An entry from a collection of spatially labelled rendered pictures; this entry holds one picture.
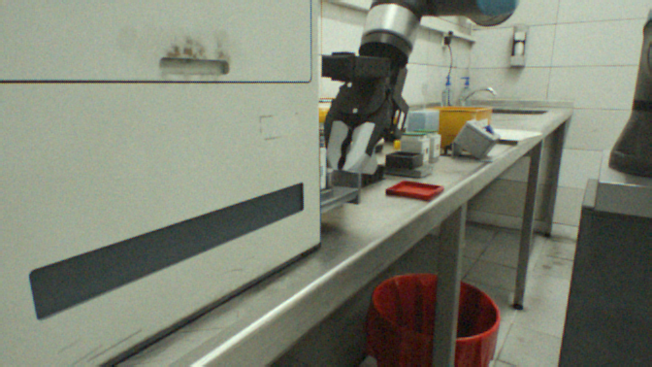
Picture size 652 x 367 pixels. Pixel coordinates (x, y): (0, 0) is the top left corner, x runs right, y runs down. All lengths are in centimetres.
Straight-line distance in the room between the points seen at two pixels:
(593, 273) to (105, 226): 62
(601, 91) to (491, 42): 75
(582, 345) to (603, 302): 8
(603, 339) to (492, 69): 260
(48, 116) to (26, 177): 3
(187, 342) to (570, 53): 298
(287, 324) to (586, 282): 49
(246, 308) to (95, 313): 11
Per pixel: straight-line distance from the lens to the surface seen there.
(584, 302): 73
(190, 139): 28
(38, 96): 24
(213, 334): 30
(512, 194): 324
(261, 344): 32
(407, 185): 68
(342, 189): 49
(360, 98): 54
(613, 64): 311
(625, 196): 64
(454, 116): 106
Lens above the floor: 104
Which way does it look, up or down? 14 degrees down
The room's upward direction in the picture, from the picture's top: straight up
